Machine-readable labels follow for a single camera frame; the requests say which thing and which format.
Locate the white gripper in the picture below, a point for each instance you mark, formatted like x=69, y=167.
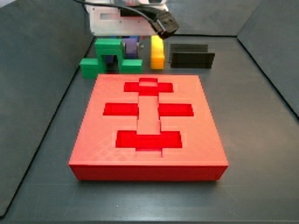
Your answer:
x=115, y=22

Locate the purple U-shaped block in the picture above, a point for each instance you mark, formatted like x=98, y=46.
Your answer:
x=130, y=42

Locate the black angled fixture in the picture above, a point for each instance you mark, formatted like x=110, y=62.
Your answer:
x=190, y=56

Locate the red board with cutouts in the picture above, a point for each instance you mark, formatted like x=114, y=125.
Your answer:
x=149, y=131

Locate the green arch-shaped block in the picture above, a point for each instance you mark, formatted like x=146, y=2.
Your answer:
x=110, y=51

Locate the yellow long bar block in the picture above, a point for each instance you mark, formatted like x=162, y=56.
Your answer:
x=157, y=53

